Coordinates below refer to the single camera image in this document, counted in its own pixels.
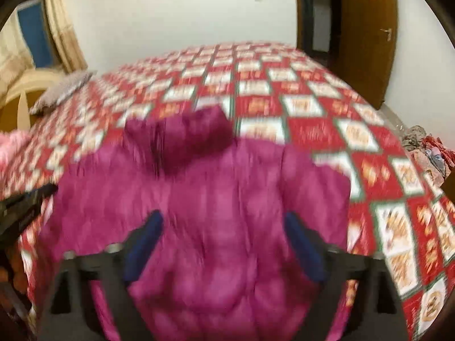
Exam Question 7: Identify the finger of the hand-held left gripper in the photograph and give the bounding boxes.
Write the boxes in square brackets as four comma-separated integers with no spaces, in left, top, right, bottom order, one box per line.
[0,184,59,246]

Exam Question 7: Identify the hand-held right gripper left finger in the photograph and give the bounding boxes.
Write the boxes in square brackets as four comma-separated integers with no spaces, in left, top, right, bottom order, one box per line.
[39,209,164,341]

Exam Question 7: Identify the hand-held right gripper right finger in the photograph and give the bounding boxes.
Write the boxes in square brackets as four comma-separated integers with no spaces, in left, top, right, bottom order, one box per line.
[284,211,410,341]

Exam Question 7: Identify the magenta puffer jacket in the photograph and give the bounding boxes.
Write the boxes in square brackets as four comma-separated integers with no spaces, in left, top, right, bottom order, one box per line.
[36,108,353,341]

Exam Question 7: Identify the pile of mixed clothes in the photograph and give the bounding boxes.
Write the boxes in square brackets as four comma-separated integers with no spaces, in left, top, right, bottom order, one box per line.
[402,125,455,182]

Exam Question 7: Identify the pink cloth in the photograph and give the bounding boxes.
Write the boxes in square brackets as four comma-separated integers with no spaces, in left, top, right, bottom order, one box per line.
[0,130,31,172]

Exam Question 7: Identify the cream headboard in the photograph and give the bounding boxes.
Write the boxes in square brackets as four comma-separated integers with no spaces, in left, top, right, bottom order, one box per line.
[0,69,65,129]

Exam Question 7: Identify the grey striped pillow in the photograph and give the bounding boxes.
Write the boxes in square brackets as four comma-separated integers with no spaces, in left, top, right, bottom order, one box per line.
[30,70,97,115]

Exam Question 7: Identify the red patterned bedspread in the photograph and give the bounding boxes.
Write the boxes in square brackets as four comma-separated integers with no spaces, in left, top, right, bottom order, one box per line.
[0,42,455,341]

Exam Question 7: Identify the blue window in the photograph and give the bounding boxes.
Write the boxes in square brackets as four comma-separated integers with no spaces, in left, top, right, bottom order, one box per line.
[17,0,55,69]

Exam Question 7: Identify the beige curtain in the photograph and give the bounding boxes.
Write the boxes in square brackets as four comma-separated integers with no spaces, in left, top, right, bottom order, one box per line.
[42,0,88,75]

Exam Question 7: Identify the brown wooden door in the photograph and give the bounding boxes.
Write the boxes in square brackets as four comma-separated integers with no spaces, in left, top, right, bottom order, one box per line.
[333,0,399,109]

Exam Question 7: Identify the wooden door frame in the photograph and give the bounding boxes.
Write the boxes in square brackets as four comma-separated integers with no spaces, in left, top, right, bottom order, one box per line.
[294,0,314,53]

